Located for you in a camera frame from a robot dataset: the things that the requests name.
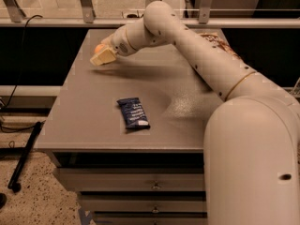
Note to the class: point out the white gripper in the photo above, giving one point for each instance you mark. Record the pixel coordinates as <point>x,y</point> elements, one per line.
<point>119,44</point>

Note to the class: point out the orange fruit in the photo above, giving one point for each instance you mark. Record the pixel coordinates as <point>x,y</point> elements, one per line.
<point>99,47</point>

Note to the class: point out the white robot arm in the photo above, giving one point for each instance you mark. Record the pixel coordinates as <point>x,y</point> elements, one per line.
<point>250,144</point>

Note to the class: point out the dark blue snack bar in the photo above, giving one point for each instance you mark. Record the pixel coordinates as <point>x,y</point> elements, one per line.
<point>133,113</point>

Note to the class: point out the grey drawer cabinet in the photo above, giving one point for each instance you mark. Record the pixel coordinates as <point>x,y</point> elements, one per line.
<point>149,176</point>

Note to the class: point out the brown chip bag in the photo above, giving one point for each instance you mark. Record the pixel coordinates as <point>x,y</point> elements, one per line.
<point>218,42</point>

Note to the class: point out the black rod on floor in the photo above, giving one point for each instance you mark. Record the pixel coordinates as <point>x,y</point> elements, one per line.
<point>13,183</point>

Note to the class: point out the metal railing frame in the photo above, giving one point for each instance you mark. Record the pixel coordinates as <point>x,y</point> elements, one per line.
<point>114,13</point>

